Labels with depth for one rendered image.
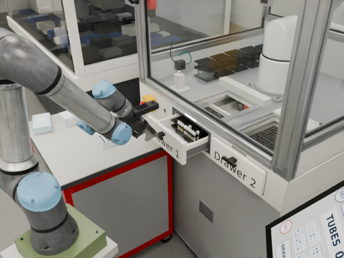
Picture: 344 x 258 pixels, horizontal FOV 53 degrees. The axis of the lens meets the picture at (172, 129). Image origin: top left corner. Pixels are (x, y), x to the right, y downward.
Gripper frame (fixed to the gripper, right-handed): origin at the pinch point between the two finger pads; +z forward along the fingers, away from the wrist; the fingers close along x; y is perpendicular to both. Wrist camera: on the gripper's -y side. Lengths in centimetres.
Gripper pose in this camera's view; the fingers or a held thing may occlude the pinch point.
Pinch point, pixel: (155, 132)
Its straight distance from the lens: 147.3
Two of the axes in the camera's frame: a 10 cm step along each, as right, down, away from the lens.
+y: -6.7, 7.4, -0.8
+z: 4.9, 5.2, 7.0
